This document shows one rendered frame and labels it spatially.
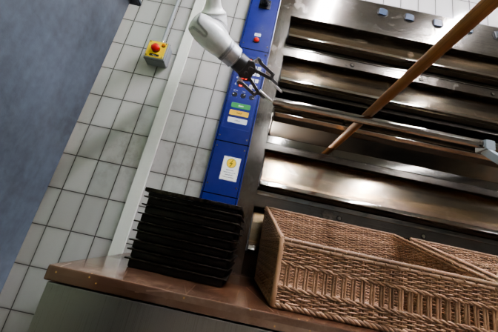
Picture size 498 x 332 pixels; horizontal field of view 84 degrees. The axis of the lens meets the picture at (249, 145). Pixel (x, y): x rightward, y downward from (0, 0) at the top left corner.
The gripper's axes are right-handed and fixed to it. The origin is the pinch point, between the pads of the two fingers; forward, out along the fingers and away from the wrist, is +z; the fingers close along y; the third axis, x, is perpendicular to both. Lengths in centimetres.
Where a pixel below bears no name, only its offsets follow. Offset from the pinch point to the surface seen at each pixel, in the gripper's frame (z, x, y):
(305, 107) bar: 1.5, 28.7, -6.7
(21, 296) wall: -31, 39, 113
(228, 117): -4.4, -4.9, 22.1
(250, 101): 0.0, -10.0, 10.9
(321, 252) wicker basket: 10, 70, 13
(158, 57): -43, -26, 26
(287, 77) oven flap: 8.6, -20.3, -8.3
